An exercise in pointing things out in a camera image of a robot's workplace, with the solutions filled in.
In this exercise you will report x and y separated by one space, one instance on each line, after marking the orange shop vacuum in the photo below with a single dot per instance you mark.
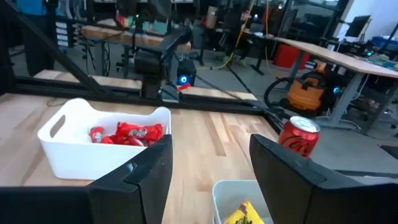
306 93

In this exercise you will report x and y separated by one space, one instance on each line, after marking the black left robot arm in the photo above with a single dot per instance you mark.
149 65

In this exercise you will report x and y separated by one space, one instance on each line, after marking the person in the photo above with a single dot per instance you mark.
37 46

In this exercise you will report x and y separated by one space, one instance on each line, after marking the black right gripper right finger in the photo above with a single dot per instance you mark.
295 193

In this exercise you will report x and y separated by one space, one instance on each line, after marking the light grey plastic bin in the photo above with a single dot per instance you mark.
224 193

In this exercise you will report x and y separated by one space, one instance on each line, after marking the light wood top desk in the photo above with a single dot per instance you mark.
342 59

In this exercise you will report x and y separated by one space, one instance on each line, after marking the white plastic bin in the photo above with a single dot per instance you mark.
77 161

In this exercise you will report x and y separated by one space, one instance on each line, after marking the yellow Sour Patch candy bag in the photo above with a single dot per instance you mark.
244 214

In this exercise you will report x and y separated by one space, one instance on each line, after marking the wood top work table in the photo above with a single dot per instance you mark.
102 32

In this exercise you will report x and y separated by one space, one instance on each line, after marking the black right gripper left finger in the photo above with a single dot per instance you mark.
140 193

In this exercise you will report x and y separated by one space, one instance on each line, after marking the dark computer monitor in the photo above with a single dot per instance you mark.
357 26

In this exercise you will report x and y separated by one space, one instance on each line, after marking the red soda can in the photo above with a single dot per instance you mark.
298 137

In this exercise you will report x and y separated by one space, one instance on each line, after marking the red bin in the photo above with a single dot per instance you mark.
287 56

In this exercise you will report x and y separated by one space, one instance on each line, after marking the red KitKat candy wrapper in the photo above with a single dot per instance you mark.
109 140
136 132
133 142
97 134

